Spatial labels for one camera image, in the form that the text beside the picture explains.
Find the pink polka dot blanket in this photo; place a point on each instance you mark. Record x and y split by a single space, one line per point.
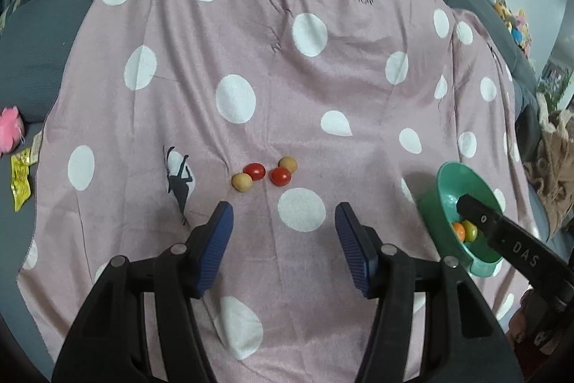
269 51

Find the small orange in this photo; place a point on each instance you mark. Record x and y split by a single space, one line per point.
458 232

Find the red cherry tomato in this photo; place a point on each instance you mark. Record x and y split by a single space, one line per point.
280 176
255 171

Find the yellow snack packet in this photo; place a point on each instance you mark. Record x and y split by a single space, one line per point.
21 181

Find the green potted plant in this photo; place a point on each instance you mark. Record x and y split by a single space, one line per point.
554 82

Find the large round green tomato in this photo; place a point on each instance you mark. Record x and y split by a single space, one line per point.
471 230

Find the pink plush toy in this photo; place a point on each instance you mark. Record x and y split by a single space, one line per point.
10 129

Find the grey sofa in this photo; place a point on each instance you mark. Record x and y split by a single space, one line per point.
54 28

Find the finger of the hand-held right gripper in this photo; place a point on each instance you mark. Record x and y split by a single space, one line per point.
475 208

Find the beige knitted bag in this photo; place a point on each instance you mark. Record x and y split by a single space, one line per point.
556 172

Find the small yellow round fruit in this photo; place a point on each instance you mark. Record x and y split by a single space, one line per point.
287 163
241 182

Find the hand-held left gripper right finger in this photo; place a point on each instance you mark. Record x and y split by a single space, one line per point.
354 248

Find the person's right hand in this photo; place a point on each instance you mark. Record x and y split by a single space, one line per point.
520 320

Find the pile of colourful plush toys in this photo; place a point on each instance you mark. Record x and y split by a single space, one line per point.
511 22

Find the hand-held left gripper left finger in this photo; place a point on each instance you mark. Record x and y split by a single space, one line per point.
215 248

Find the green plastic bowl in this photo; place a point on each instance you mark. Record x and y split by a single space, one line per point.
448 190

